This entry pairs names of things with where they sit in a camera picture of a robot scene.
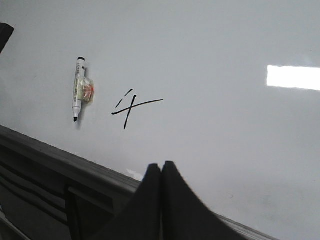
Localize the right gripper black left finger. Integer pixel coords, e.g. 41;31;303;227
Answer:
91;163;161;240

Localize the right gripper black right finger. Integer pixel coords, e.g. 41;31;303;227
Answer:
161;161;245;240

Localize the white whiteboard marker with tape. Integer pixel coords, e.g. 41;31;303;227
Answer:
72;56;95;122

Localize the white whiteboard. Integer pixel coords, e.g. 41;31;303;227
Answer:
0;0;320;240

